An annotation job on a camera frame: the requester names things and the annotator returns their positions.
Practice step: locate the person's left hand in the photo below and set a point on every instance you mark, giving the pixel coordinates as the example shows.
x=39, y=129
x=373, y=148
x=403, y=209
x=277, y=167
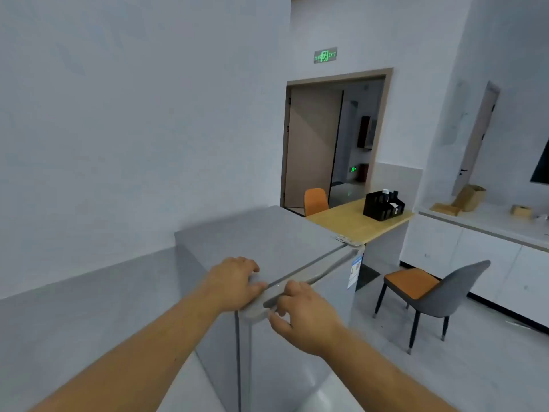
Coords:
x=229, y=285

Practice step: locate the person's right hand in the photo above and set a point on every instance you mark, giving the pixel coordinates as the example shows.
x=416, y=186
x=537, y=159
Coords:
x=306, y=323

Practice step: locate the person's right thumb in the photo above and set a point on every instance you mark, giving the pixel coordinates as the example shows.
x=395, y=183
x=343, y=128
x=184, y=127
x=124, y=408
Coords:
x=281, y=324

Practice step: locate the person's left thumb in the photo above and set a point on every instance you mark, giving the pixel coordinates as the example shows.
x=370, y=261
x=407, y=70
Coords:
x=256, y=291

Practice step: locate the grey refrigerator door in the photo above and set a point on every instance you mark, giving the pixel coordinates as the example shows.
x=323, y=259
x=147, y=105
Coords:
x=278, y=373

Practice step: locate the grey small refrigerator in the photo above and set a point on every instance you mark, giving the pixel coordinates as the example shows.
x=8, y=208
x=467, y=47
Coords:
x=257, y=235

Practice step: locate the person's right forearm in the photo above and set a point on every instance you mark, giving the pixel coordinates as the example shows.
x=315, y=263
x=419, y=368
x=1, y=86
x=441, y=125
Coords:
x=386, y=377

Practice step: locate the person's left forearm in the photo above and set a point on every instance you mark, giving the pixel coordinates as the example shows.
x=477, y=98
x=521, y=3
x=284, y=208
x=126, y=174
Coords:
x=137, y=356

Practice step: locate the blue white sticker label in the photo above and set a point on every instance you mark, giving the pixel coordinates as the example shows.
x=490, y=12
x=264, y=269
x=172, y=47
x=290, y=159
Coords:
x=354, y=273

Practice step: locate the grey refrigerator hinge cover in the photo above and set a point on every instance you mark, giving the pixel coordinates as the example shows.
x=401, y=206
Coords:
x=348, y=240

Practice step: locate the light wooden table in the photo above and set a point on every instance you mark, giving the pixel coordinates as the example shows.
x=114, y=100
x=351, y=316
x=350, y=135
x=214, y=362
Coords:
x=343, y=220

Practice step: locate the black desk organizer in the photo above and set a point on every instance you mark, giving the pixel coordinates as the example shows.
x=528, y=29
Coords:
x=379, y=208

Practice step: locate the brown open door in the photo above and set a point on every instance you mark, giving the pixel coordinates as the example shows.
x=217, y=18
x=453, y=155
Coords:
x=311, y=145

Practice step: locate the grey chair with orange seat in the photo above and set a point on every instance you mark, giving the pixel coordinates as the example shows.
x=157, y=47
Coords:
x=446, y=293

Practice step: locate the flat wooden board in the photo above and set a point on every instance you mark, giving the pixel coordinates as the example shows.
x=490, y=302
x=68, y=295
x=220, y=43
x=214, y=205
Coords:
x=445, y=208

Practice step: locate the white base cabinet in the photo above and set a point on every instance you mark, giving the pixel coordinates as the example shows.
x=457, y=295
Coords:
x=471, y=257

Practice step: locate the wooden knife block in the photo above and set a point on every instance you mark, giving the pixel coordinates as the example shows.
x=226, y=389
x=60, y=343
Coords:
x=471, y=197

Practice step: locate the green exit sign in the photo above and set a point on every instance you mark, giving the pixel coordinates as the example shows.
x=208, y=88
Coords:
x=325, y=55

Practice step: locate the beige closed door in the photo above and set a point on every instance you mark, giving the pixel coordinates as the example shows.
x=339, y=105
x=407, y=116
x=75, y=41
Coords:
x=476, y=141

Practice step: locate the small wooden box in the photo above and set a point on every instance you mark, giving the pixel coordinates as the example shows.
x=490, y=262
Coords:
x=521, y=210

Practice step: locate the dark wall cabinet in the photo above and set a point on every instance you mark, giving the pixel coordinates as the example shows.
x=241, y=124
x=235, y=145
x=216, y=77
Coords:
x=364, y=132

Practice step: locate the brown door frame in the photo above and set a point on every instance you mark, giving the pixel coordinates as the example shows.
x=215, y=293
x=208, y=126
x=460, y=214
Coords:
x=384, y=124

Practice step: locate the black wall screen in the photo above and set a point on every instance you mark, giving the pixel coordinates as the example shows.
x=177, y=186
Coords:
x=542, y=165

